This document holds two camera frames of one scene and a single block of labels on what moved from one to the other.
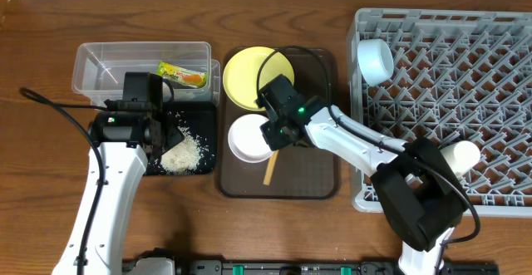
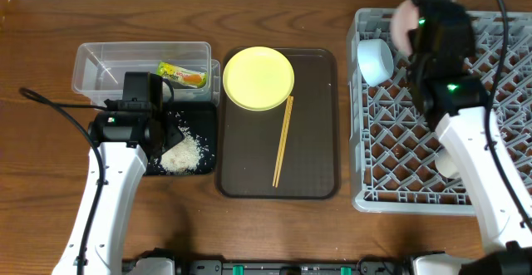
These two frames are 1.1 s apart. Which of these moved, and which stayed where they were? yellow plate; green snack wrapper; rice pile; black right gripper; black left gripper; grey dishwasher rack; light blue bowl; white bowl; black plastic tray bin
Moved: white bowl; black right gripper
Stayed: grey dishwasher rack; black plastic tray bin; rice pile; yellow plate; light blue bowl; black left gripper; green snack wrapper
